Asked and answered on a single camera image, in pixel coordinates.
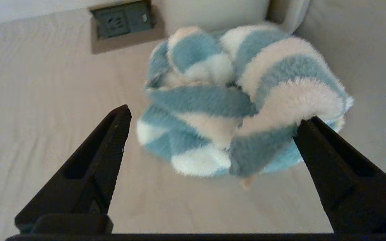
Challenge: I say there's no teal white striped towel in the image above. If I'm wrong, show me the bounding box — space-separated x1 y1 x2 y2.
136 22 354 178

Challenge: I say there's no white electric kettle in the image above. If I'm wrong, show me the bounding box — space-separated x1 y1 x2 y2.
154 0 312 35

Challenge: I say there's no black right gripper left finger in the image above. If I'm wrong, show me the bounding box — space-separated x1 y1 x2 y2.
15 104 132 234

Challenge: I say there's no black recessed socket panel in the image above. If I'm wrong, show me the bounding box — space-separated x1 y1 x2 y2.
90 0 155 41

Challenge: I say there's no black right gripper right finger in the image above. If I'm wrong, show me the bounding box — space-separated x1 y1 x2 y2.
294 116 386 234

